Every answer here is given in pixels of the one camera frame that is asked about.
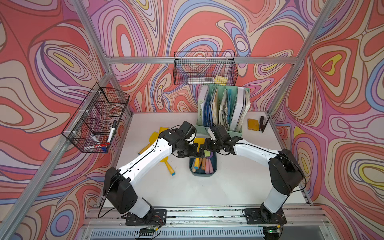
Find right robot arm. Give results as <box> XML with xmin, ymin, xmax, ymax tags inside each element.
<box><xmin>205</xmin><ymin>125</ymin><xmax>305</xmax><ymax>215</ymax></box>

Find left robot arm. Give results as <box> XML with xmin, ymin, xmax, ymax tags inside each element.
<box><xmin>103</xmin><ymin>121</ymin><xmax>198</xmax><ymax>219</ymax></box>

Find wire basket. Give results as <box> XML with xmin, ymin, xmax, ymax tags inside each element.
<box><xmin>173</xmin><ymin>50</ymin><xmax>239</xmax><ymax>86</ymax></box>
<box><xmin>62</xmin><ymin>83</ymin><xmax>130</xmax><ymax>154</ymax></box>

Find blue folder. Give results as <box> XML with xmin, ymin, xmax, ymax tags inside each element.
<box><xmin>203</xmin><ymin>89</ymin><xmax>214</xmax><ymax>128</ymax></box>

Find yellow shovel wooden handle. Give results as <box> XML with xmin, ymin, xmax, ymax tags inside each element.
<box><xmin>159</xmin><ymin>127</ymin><xmax>169</xmax><ymax>134</ymax></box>

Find white book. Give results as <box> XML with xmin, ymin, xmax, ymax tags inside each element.
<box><xmin>230</xmin><ymin>87</ymin><xmax>246</xmax><ymax>132</ymax></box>

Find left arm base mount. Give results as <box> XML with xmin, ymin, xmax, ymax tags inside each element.
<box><xmin>121</xmin><ymin>209</ymin><xmax>167</xmax><ymax>227</ymax></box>

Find yellow shovel blue-tipped handle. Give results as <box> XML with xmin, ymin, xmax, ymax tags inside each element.
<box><xmin>161</xmin><ymin>157</ymin><xmax>176</xmax><ymax>176</ymax></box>

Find green trowel wooden handle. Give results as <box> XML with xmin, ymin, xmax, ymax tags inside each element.
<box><xmin>191</xmin><ymin>159</ymin><xmax>196</xmax><ymax>173</ymax></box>

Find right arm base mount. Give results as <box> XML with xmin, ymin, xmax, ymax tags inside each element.
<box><xmin>243</xmin><ymin>205</ymin><xmax>287</xmax><ymax>226</ymax></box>

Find yellow square shovel yellow handle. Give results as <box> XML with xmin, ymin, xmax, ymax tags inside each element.
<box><xmin>194</xmin><ymin>138</ymin><xmax>205</xmax><ymax>170</ymax></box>

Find green file organizer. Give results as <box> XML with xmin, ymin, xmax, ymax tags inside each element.
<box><xmin>196</xmin><ymin>85</ymin><xmax>251</xmax><ymax>137</ymax></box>

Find teal storage box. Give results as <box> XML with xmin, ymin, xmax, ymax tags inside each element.
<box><xmin>189</xmin><ymin>153</ymin><xmax>218</xmax><ymax>177</ymax></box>

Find black white marker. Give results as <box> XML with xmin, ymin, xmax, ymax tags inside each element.
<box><xmin>107</xmin><ymin>120</ymin><xmax>118</xmax><ymax>144</ymax></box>

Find yellow sponge in basket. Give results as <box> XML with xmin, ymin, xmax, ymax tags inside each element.
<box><xmin>214</xmin><ymin>75</ymin><xmax>228</xmax><ymax>86</ymax></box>

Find clear box in basket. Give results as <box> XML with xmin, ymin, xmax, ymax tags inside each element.
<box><xmin>188</xmin><ymin>77</ymin><xmax>215</xmax><ymax>85</ymax></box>

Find black stapler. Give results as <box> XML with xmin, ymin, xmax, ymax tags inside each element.
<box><xmin>259</xmin><ymin>112</ymin><xmax>270</xmax><ymax>133</ymax></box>

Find back wire basket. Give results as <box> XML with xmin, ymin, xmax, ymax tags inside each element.
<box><xmin>173</xmin><ymin>50</ymin><xmax>239</xmax><ymax>86</ymax></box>

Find yellow round shovel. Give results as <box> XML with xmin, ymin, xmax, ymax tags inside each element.
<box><xmin>139</xmin><ymin>132</ymin><xmax>159</xmax><ymax>155</ymax></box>

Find purple trowel pink handle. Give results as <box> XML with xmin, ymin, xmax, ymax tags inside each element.
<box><xmin>206</xmin><ymin>151</ymin><xmax>214</xmax><ymax>174</ymax></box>
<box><xmin>204</xmin><ymin>159</ymin><xmax>211</xmax><ymax>174</ymax></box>

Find yellow sticky note pad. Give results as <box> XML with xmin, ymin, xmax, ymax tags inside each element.
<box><xmin>247</xmin><ymin>119</ymin><xmax>260</xmax><ymax>131</ymax></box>

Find left wire basket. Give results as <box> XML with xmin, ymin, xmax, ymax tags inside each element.
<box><xmin>62</xmin><ymin>83</ymin><xmax>130</xmax><ymax>154</ymax></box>

